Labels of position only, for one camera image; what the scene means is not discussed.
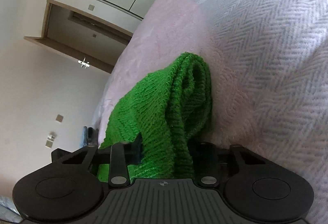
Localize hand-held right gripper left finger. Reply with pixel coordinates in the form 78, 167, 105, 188
51, 133, 143, 188

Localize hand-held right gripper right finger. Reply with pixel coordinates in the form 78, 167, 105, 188
191, 141, 267, 187

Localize green knitted vest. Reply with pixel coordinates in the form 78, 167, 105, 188
92, 52, 214, 180

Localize bed with white pink cover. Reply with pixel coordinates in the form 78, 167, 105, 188
91, 0, 328, 224

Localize wooden door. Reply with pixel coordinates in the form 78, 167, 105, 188
24, 0, 134, 75

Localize light blue folded garment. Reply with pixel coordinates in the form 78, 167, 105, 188
0, 195, 22, 224

